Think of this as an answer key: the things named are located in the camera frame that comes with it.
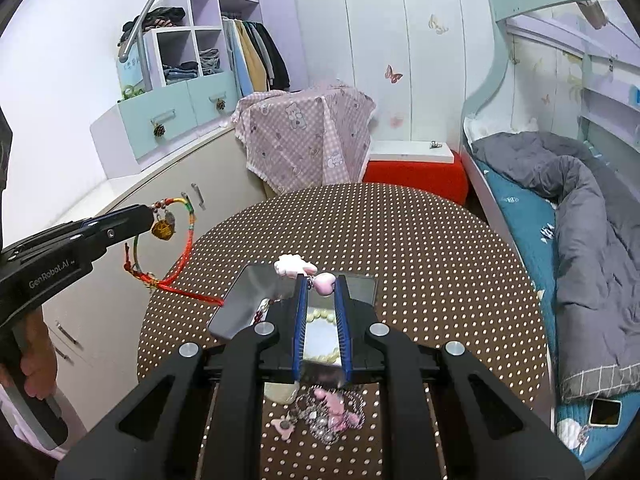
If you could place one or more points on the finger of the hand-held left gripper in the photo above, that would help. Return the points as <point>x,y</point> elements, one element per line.
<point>117,237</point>
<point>120,216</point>

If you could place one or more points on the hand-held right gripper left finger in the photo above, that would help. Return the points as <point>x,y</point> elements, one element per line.
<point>300,320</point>

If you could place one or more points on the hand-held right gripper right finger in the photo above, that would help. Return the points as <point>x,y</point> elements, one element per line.
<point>341,320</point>

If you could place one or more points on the silver metal box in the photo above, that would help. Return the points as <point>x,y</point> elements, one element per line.
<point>240,300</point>

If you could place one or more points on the person's left forearm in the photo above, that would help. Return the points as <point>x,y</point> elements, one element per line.
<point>25,435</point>

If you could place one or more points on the person's left hand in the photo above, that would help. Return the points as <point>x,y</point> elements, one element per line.
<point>37,365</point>

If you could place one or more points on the white cabinet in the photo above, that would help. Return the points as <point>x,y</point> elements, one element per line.
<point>150,190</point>

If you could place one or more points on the brown polka dot tablecloth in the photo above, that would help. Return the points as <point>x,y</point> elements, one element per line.
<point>400,260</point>

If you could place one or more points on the pink bow hair clip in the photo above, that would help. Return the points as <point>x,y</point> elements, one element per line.
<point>342,407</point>

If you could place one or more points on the small pink charm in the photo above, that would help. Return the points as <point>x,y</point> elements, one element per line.
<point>283,428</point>

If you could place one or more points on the lilac shelf unit teal drawers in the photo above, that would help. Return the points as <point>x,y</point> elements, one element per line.
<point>150,110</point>

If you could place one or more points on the small green ornament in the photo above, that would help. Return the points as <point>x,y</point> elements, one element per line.
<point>132,93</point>

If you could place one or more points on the folded jeans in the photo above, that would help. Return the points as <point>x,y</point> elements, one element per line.
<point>180,74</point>

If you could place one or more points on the curved grey metal pole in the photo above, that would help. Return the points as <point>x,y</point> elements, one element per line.
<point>145,60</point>

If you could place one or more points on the red storage box white lid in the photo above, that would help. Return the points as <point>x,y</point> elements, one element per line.
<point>415,175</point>

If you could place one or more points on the folded grey clothes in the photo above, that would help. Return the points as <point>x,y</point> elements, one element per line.
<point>210,62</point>

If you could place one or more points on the white board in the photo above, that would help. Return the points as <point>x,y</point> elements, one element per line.
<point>400,150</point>

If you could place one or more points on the pink checked bear cloth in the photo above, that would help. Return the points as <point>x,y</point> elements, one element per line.
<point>300,135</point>

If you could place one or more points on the hanging blue garment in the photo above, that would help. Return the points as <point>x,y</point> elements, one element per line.
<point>242,70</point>

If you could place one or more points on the dark clothes pile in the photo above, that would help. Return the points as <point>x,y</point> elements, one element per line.
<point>155,20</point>

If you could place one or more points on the hanging yellow garment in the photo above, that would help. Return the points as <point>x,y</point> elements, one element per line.
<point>257,65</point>

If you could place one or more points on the faint pink butterfly sticker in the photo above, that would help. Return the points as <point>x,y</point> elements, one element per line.
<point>396,121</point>

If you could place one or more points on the teal bedsheet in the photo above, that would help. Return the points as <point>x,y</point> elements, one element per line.
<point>520,210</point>

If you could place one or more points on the hanging black garment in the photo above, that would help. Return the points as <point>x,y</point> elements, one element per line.
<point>277,60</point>

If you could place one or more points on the grey quilt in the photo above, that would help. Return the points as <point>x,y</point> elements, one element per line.
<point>600,260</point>

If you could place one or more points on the smartphone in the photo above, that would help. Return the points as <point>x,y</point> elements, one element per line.
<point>605,412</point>

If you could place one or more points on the white wardrobe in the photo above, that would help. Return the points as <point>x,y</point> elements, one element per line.
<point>350,35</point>

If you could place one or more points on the yellow butterfly sticker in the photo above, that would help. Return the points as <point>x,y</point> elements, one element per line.
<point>438,25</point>

